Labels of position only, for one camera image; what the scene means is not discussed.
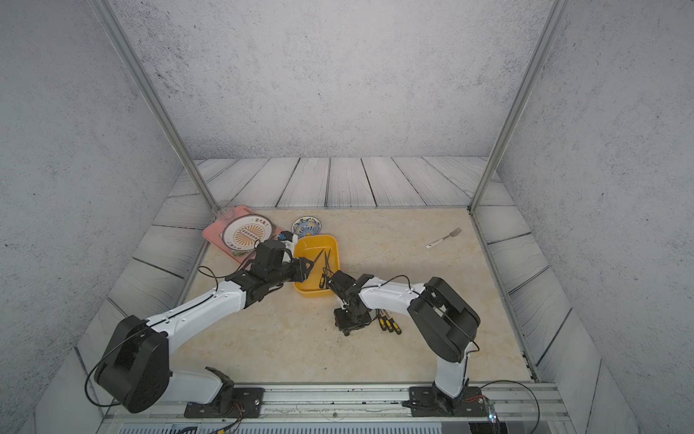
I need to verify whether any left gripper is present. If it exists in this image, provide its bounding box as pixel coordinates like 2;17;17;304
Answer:
266;256;316;290

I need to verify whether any yellow storage box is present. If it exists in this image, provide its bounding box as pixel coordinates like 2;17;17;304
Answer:
294;235;340;298

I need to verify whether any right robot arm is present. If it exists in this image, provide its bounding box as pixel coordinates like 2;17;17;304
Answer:
326;271;481;400

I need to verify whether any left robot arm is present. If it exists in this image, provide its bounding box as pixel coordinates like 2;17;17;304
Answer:
87;240;314;417

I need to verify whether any white round plate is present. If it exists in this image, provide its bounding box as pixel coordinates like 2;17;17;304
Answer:
220;214;275;251

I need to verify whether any blue patterned small dish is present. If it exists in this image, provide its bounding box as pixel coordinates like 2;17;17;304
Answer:
291;216;323;238

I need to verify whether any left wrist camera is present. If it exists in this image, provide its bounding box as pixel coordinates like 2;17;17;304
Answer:
278;231;299;257

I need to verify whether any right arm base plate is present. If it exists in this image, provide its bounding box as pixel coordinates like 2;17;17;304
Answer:
402;385;489;418

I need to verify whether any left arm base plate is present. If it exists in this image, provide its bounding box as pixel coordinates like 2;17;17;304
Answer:
184;387;265;420

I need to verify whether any aluminium front rail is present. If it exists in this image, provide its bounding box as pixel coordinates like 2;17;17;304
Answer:
98;382;580;433

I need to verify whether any metal frame post left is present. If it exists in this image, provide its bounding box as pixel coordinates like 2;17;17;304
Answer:
89;0;220;216

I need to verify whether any metal frame post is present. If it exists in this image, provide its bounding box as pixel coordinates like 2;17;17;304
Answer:
89;0;220;216
468;0;570;216

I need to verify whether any metal frame post right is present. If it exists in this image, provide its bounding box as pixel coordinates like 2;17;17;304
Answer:
468;0;570;216

